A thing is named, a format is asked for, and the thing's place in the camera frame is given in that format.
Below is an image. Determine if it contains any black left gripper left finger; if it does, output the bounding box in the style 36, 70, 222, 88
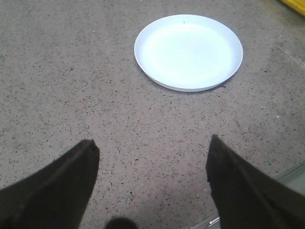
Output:
0, 140, 100, 229

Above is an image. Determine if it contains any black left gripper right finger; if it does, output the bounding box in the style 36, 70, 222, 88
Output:
206, 135, 305, 229

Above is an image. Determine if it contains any light blue round plate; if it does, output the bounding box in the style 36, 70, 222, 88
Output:
134, 14, 244, 92

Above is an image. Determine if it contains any yellow corn cob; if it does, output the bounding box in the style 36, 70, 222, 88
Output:
281, 0, 305, 16

